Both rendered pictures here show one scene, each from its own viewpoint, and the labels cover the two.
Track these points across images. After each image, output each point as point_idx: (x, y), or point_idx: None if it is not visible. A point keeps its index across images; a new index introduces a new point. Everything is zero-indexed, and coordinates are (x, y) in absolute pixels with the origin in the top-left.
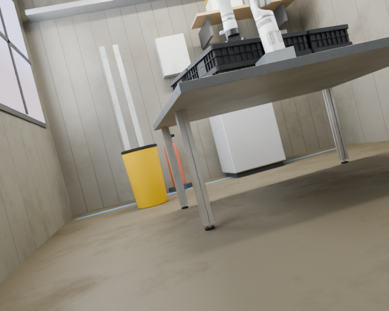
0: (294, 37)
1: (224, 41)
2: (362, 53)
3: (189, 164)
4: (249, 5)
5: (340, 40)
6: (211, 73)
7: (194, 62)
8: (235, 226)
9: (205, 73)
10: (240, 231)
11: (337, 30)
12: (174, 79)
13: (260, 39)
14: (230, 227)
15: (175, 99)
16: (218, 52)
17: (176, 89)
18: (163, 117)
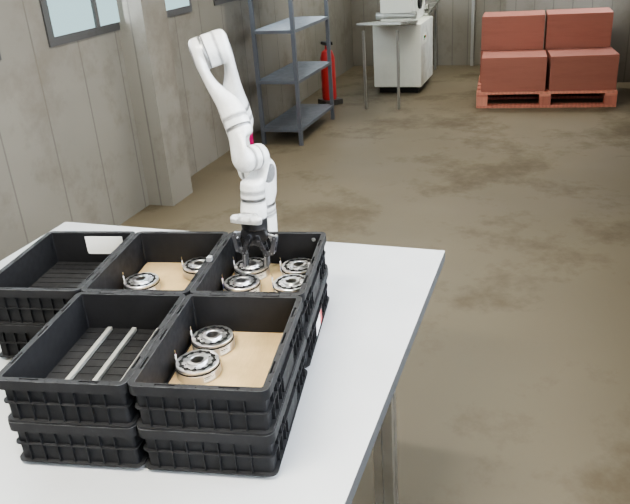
0: (165, 240)
1: (276, 234)
2: None
3: (396, 425)
4: (270, 179)
5: (76, 256)
6: (325, 280)
7: (313, 272)
8: (362, 491)
9: (320, 287)
10: (372, 470)
11: (74, 240)
12: (282, 354)
13: (273, 229)
14: (367, 496)
15: (436, 281)
16: (314, 246)
17: (441, 262)
18: (398, 380)
